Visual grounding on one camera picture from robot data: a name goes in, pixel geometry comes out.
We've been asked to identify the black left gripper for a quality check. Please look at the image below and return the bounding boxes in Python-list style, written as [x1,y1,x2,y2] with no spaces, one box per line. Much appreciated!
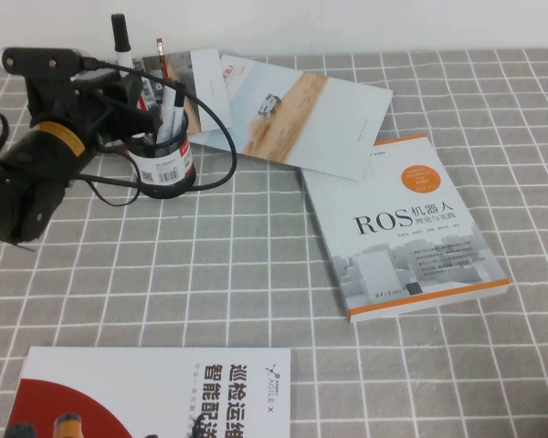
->
[25,68,162,151]

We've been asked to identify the white marker with black cap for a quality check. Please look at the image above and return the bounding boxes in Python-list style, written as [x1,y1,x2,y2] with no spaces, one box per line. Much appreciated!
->
[155,81,186,143]
[111,13,134,69]

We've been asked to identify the black mesh pen holder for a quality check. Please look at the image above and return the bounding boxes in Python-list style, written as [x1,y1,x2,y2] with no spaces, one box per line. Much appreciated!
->
[126,111,197,201]

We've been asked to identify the marker with barcode print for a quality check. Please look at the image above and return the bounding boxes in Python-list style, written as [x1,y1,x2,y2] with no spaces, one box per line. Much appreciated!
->
[139,77,160,115]

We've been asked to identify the red pencil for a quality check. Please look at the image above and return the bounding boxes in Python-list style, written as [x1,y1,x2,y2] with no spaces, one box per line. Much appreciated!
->
[154,38,173,88]

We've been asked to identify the brochure with office photo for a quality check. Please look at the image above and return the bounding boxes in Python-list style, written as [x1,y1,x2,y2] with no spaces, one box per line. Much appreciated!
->
[104,49,233,151]

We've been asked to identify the brochure with desert vehicle photo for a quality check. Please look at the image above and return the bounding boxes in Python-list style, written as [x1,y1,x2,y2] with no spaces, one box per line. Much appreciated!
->
[189,54,393,182]

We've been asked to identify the white red AgileX brochure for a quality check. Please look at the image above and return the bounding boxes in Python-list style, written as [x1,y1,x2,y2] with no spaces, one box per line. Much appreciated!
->
[2,346,292,438]

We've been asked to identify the white orange ROS book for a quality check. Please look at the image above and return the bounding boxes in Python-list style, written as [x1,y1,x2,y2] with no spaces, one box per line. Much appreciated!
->
[300,134,510,324]

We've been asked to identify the black camera cable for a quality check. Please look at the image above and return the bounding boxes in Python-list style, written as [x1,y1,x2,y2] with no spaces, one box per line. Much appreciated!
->
[79,57,238,209]

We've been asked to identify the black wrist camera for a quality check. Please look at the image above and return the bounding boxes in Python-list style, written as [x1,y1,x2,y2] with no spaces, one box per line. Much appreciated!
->
[0,47,84,77]

